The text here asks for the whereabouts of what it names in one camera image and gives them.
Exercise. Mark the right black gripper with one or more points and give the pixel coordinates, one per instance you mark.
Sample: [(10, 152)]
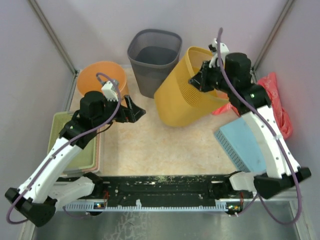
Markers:
[(199, 80)]

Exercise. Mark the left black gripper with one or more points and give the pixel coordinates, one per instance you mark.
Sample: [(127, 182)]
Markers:
[(131, 114)]

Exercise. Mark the yellow mesh bin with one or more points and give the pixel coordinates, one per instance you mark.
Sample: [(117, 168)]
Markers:
[(178, 103)]

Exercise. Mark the grey mesh bin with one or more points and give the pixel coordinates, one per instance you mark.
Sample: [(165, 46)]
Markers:
[(153, 53)]

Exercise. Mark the blue plastic basket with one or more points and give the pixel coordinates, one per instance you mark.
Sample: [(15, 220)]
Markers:
[(240, 145)]

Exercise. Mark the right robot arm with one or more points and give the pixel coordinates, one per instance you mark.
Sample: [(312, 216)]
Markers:
[(230, 74)]

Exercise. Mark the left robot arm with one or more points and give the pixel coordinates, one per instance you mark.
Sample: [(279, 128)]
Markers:
[(36, 198)]

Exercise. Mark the pink plastic basket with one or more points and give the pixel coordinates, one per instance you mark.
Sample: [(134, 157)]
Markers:
[(98, 160)]

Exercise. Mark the red plastic bag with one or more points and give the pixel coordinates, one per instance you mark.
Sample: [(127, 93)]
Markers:
[(282, 118)]

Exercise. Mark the green plastic basket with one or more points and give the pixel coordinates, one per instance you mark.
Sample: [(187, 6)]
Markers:
[(58, 122)]

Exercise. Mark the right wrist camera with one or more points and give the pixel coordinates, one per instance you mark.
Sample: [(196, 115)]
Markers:
[(224, 51)]

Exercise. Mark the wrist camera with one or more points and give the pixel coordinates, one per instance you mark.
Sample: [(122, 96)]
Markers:
[(109, 90), (224, 51)]

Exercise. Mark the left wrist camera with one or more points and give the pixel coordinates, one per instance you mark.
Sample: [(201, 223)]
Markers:
[(109, 90)]

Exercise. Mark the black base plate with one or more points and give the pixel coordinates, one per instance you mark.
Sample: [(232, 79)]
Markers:
[(167, 190)]

